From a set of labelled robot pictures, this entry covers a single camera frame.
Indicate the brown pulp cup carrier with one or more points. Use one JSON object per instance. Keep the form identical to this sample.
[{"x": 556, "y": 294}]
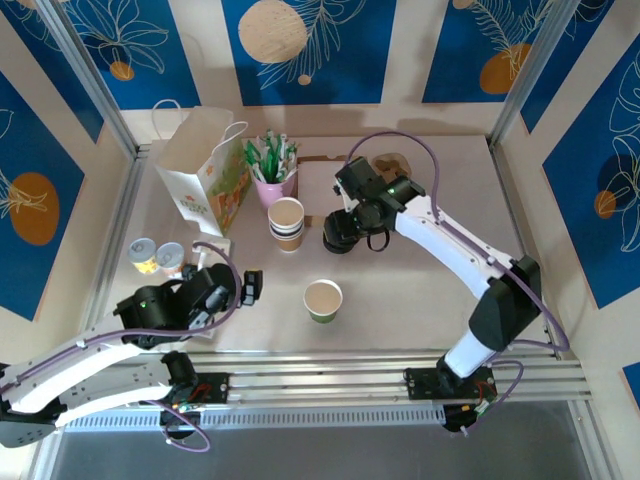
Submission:
[{"x": 392, "y": 164}]

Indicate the green paper coffee cup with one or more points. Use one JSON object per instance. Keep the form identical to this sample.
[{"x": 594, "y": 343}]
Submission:
[{"x": 322, "y": 300}]

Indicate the white printed paper bag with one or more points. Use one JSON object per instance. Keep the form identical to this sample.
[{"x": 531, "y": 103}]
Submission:
[{"x": 200, "y": 175}]

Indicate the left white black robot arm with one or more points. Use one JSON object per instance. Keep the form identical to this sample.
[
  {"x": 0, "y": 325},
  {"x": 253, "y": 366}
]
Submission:
[{"x": 100, "y": 352}]

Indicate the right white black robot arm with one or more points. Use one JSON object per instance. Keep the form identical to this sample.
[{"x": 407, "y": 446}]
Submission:
[{"x": 450, "y": 240}]

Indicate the stack of black cup lids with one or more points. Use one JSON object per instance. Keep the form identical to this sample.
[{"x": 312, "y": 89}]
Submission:
[{"x": 340, "y": 248}]

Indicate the orange label creamer cup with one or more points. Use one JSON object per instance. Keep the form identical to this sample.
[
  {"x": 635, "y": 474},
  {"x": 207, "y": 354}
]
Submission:
[{"x": 171, "y": 259}]

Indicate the stack of brown striped cups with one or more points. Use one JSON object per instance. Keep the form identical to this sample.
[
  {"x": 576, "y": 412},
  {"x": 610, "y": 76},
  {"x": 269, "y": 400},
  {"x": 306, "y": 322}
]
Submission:
[{"x": 286, "y": 225}]

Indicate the pink straw holder cup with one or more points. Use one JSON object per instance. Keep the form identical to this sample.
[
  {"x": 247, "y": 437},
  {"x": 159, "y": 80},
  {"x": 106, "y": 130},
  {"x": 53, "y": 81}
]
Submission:
[{"x": 275, "y": 192}]

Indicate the yellow label creamer cup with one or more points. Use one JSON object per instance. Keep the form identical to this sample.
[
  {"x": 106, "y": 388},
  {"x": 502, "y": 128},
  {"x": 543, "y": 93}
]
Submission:
[{"x": 143, "y": 256}]

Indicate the green white wrapped straw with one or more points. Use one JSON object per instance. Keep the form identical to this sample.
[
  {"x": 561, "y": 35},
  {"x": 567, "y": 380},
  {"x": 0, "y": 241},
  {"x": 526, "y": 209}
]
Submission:
[
  {"x": 281, "y": 150},
  {"x": 270, "y": 145},
  {"x": 250, "y": 155},
  {"x": 292, "y": 155}
]

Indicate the aluminium side rail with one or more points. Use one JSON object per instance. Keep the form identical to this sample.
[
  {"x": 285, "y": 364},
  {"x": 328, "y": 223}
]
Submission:
[
  {"x": 510, "y": 200},
  {"x": 120, "y": 235}
]

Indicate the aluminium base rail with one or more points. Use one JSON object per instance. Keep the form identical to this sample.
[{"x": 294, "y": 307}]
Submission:
[{"x": 325, "y": 375}]

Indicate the aluminium frame post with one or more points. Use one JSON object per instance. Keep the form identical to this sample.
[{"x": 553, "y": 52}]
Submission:
[
  {"x": 85, "y": 70},
  {"x": 535, "y": 65}
]

